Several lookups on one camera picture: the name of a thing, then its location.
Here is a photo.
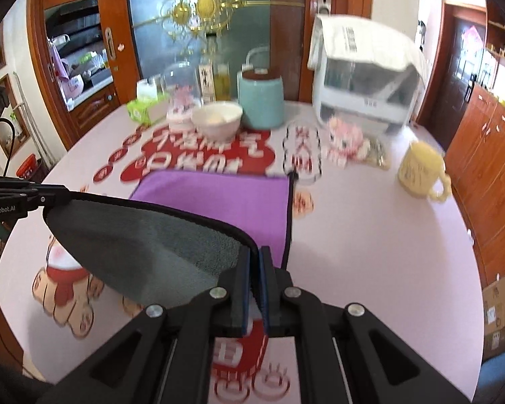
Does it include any wooden side cabinet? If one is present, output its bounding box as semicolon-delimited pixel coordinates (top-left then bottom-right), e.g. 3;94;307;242
445;85;505;287

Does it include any teal kettle with lid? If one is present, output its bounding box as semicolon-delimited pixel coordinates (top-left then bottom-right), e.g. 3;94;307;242
237;46;284;130

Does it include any cardboard box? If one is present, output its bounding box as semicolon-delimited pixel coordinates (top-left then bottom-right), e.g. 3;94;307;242
482;276;505;359

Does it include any yellow cartoon mug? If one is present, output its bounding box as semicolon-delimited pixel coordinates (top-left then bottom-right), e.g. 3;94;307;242
398;140;451;202

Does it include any pink printed tablecloth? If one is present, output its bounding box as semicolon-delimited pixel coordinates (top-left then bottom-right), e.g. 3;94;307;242
0;102;483;397

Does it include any white ceramic bowl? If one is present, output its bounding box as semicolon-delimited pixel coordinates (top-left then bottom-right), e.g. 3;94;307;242
191;101;243;142

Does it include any purple and grey microfibre towel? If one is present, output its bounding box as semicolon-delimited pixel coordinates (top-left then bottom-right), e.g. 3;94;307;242
43;170;295;307

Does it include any yellow oil bottle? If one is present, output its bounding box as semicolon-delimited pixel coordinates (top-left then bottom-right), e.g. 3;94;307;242
213;63;232;101

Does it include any green tissue pack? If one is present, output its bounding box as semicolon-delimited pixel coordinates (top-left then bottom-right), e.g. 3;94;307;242
127;94;169;125

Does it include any glass bottle with label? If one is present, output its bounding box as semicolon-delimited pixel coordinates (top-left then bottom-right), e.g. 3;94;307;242
198;32;217;103

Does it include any pink block toy figure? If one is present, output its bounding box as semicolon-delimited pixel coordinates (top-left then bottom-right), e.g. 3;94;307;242
322;116;370;168

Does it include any foil pill blister pack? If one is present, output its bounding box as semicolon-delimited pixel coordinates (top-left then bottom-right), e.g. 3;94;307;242
366;136;391;171

